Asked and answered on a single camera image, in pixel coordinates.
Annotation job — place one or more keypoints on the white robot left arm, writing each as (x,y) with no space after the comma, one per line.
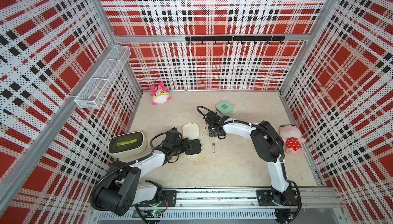
(120,189)

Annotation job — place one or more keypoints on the white box green screen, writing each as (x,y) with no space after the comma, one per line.
(127,144)

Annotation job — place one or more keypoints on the mint green manicure case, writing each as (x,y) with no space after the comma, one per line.
(224,108)

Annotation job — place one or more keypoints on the white wire mesh shelf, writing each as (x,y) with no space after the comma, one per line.
(96,90)

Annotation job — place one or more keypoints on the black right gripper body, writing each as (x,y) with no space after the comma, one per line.
(212,133)

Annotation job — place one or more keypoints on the cream manicure case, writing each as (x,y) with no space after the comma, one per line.
(192,132)

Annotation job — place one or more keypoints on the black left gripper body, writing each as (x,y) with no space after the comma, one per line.
(181,147)

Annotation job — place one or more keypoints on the pink white owl plush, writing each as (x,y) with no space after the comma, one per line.
(159,94)

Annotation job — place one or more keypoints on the black wall hook rail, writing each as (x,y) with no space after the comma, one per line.
(235,38)

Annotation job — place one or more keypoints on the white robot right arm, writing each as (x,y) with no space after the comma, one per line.
(268,146)

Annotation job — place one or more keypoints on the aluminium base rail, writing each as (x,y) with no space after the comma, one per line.
(193,204)

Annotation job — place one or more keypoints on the pink frog plush red dress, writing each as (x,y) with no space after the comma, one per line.
(293,139)

